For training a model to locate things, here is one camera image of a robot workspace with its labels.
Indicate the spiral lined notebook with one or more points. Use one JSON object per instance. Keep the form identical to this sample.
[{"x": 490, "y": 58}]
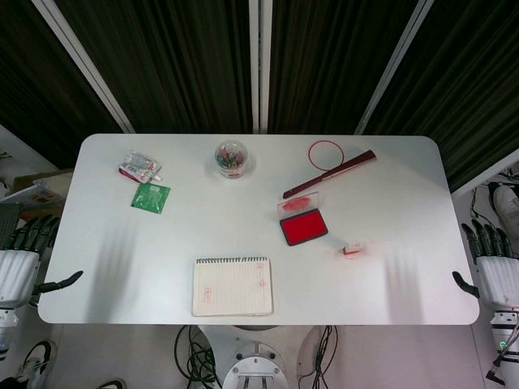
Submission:
[{"x": 233, "y": 287}]

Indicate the dark red folded fan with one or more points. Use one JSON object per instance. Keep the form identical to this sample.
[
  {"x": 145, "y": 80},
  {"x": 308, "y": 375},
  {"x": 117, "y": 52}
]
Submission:
[{"x": 328, "y": 174}]

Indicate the dark sneaker toe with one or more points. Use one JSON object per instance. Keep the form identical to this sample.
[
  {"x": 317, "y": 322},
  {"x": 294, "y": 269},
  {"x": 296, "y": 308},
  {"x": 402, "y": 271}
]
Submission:
[{"x": 111, "y": 384}]

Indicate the white table pedestal base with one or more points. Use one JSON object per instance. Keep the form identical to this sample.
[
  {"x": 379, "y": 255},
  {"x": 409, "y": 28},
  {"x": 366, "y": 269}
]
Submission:
[{"x": 213, "y": 344}]

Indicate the green foil packet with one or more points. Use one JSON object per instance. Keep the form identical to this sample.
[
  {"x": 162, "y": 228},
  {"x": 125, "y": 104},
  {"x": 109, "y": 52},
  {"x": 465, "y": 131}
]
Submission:
[{"x": 151, "y": 197}]

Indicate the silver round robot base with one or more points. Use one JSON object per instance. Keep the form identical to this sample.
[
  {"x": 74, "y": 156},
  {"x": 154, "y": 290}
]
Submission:
[{"x": 253, "y": 373}]

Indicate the clear jar of coloured clips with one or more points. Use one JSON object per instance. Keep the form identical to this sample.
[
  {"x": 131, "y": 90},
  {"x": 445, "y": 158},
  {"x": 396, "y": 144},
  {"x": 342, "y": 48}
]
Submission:
[{"x": 231, "y": 160}]

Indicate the white frame post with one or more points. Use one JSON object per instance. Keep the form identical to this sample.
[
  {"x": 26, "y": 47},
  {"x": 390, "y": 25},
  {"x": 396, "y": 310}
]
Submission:
[
  {"x": 83, "y": 65},
  {"x": 260, "y": 65},
  {"x": 393, "y": 65}
]

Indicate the dark curtain panel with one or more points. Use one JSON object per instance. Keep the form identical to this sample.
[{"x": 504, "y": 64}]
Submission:
[
  {"x": 170, "y": 61},
  {"x": 332, "y": 61},
  {"x": 466, "y": 81},
  {"x": 36, "y": 81}
]

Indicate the small stamp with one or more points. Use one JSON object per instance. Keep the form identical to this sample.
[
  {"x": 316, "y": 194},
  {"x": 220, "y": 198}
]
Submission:
[{"x": 351, "y": 250}]

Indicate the red ink pad black case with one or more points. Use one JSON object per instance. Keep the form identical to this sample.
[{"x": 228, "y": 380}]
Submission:
[{"x": 303, "y": 228}]

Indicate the cardboard box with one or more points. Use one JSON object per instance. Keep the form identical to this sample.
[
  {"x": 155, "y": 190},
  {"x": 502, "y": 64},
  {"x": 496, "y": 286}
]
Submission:
[{"x": 40, "y": 190}]

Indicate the black ribbed case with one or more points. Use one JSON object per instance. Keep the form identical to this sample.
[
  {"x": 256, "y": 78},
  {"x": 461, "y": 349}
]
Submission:
[{"x": 9, "y": 223}]

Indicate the clear ink pad lid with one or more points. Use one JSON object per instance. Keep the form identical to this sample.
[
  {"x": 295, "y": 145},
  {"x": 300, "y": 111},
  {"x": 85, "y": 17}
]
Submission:
[{"x": 298, "y": 202}]

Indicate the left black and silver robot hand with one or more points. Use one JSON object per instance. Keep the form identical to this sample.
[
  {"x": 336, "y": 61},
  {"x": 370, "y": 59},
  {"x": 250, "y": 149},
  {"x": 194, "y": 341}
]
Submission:
[{"x": 18, "y": 275}]

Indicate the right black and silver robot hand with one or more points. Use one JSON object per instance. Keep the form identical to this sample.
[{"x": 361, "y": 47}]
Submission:
[{"x": 500, "y": 283}]

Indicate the black and white sneaker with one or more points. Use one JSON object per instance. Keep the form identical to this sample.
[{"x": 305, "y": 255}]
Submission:
[{"x": 38, "y": 360}]

